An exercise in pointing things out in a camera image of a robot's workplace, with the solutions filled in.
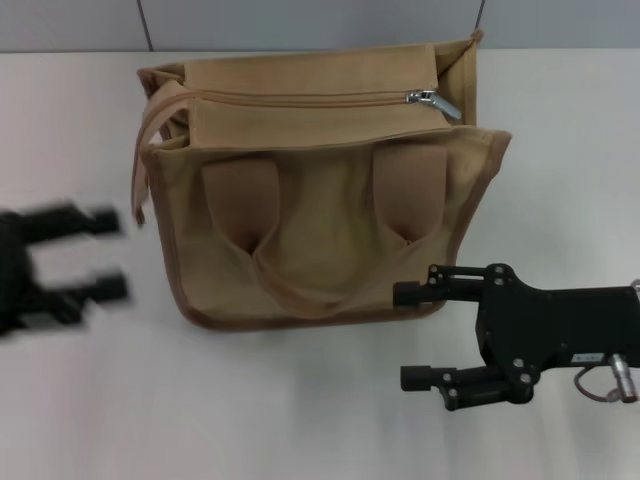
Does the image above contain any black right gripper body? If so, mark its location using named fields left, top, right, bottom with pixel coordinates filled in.
left=473, top=262, right=640, bottom=406

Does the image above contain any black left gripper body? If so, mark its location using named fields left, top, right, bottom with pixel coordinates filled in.
left=0, top=209, right=49, bottom=340

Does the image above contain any khaki canvas food bag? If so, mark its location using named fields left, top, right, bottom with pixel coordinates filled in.
left=130, top=28, right=514, bottom=334

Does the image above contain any silver metal zipper slider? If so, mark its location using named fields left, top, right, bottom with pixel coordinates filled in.
left=405, top=88, right=462, bottom=121

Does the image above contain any right gripper cable with connector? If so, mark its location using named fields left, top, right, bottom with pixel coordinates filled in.
left=573, top=352, right=640, bottom=404

